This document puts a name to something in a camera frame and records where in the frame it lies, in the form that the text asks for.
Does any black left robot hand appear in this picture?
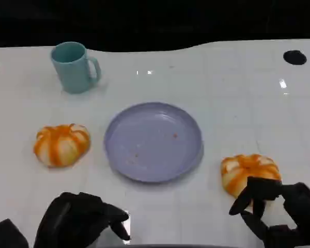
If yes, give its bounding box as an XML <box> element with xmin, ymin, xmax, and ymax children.
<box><xmin>33</xmin><ymin>192</ymin><xmax>131</xmax><ymax>248</ymax></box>

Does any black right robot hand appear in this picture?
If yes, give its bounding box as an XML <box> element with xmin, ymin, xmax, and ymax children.
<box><xmin>228</xmin><ymin>176</ymin><xmax>310</xmax><ymax>248</ymax></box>

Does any orange and white bread roll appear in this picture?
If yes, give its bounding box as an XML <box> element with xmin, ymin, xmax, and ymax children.
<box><xmin>221</xmin><ymin>153</ymin><xmax>282</xmax><ymax>199</ymax></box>
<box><xmin>33</xmin><ymin>123</ymin><xmax>91</xmax><ymax>168</ymax></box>

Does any lilac plate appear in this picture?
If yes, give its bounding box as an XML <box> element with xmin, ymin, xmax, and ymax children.
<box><xmin>104</xmin><ymin>102</ymin><xmax>204</xmax><ymax>183</ymax></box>

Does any pale green mug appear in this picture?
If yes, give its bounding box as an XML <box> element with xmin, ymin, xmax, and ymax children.
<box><xmin>50</xmin><ymin>41</ymin><xmax>102</xmax><ymax>94</ymax></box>

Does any black backdrop cloth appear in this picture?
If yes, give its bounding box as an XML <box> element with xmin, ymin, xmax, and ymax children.
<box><xmin>0</xmin><ymin>0</ymin><xmax>310</xmax><ymax>52</ymax></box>

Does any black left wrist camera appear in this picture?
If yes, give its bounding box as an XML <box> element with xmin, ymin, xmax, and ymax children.
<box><xmin>0</xmin><ymin>219</ymin><xmax>29</xmax><ymax>248</ymax></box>

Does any black table cable hole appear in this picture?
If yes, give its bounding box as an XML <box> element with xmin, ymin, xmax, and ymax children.
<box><xmin>283</xmin><ymin>50</ymin><xmax>307</xmax><ymax>66</ymax></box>

